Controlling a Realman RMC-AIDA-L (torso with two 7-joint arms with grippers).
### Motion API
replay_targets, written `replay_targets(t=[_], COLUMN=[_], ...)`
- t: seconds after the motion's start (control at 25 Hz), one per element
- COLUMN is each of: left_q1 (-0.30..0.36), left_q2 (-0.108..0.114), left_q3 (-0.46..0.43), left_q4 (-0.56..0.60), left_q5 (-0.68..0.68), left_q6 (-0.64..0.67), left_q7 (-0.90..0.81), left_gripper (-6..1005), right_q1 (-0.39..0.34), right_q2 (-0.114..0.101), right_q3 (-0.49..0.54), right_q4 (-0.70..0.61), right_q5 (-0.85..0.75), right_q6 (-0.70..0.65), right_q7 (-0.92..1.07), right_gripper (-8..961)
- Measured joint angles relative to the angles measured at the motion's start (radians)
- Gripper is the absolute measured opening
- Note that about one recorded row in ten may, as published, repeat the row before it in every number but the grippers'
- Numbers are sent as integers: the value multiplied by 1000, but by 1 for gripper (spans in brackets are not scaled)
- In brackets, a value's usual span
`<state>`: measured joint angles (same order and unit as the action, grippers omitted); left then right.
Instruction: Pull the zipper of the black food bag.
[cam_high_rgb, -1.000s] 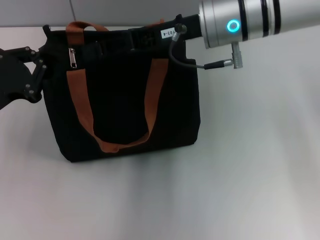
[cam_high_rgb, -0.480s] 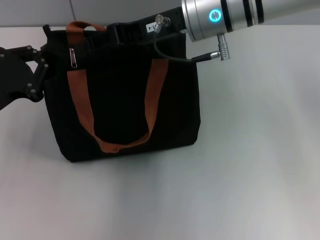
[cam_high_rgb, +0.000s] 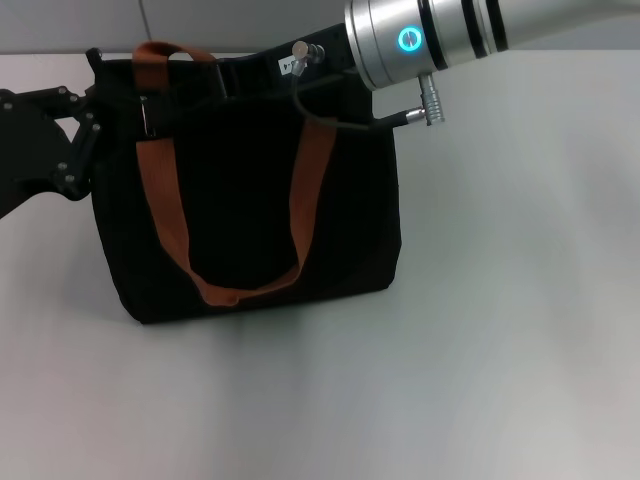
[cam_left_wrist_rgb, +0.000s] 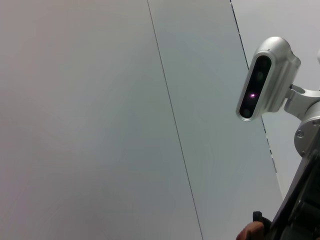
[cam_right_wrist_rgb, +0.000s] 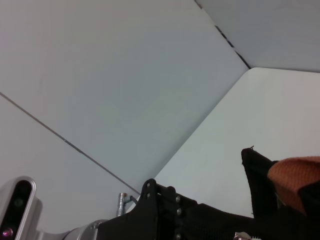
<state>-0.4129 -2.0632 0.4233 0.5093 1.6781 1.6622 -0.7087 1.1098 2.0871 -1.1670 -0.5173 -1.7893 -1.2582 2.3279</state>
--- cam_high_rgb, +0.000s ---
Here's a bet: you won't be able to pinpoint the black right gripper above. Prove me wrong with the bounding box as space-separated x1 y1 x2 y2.
145 23 357 140

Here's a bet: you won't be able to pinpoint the black bag with brown straps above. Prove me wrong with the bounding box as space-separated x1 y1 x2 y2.
84 41 404 326

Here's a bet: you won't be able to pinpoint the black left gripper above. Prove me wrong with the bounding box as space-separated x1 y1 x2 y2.
0 83 110 221

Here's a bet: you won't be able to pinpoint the right gripper cable silver connectors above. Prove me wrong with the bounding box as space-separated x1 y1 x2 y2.
291 41 448 132

